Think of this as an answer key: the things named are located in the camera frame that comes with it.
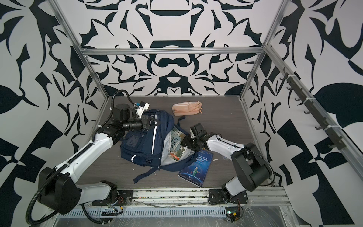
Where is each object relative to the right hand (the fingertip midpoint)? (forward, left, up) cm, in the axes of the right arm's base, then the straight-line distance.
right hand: (184, 143), depth 88 cm
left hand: (+2, +11, +22) cm, 25 cm away
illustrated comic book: (-3, +5, -2) cm, 6 cm away
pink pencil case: (+32, -3, -5) cm, 33 cm away
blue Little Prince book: (-14, -7, -5) cm, 16 cm away
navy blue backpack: (-9, +12, +15) cm, 21 cm away
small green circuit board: (-35, -23, -7) cm, 43 cm away
